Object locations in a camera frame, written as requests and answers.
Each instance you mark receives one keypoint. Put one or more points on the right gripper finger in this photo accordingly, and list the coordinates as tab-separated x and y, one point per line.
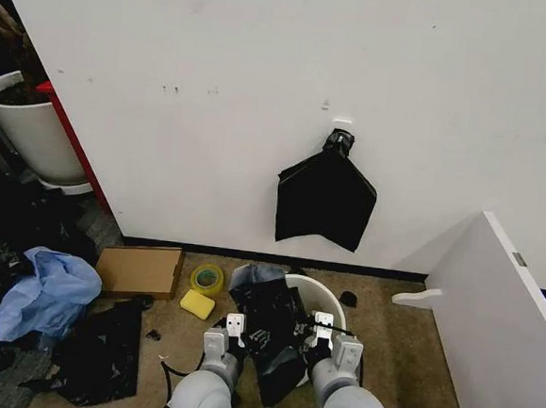
303	330

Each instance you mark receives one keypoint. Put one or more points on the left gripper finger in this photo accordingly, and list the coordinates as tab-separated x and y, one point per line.
258	339

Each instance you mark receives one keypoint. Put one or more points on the black garbage bag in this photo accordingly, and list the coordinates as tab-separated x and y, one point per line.
269	308

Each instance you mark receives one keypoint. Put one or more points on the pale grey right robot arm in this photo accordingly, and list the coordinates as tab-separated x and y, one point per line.
352	404

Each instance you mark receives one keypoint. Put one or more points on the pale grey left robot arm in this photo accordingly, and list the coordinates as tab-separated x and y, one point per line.
202	387

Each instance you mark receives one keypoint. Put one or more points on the white round trash bin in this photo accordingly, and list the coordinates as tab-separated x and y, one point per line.
329	300

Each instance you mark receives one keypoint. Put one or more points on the black bag on hook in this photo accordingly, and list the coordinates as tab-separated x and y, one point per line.
325	203

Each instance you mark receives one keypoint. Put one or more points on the flat black plastic bag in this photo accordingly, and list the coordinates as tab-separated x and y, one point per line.
100	356

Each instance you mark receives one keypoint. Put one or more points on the crumpled blue plastic bag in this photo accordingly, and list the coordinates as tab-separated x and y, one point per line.
46	295

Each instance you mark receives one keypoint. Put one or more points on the small black lump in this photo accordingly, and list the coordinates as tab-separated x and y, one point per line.
348	299

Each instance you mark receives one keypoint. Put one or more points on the yellow sponge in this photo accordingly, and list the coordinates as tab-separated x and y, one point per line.
197	304

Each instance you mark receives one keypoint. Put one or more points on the yellow-green tape roll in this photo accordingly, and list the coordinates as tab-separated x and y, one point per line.
207	280

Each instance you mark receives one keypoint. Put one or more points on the black baseboard strip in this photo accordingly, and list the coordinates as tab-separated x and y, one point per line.
250	255

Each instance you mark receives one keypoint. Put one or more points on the small black scrap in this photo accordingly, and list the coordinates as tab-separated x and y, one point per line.
152	334

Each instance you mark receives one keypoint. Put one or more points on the flat brown cardboard box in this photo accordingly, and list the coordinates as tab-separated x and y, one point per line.
137	271

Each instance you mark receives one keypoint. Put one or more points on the white cabinet board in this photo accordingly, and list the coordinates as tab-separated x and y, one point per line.
490	325

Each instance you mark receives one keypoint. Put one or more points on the silver cabinet hinge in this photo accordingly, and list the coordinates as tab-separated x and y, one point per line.
519	259

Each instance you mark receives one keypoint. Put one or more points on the white planter saucer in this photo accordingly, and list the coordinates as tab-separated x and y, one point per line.
68	186

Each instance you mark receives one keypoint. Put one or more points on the pile of black bags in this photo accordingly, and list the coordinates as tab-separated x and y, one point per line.
10	235

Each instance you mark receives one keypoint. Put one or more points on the white round planter pot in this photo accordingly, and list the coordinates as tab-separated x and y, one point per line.
37	138

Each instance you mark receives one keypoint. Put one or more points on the brown plant trunk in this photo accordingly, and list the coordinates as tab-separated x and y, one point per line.
3	27

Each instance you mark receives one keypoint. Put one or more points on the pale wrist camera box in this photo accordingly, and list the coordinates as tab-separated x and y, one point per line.
323	323
236	324

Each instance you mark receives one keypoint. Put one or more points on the white wall hook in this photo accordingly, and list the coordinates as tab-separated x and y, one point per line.
343	121

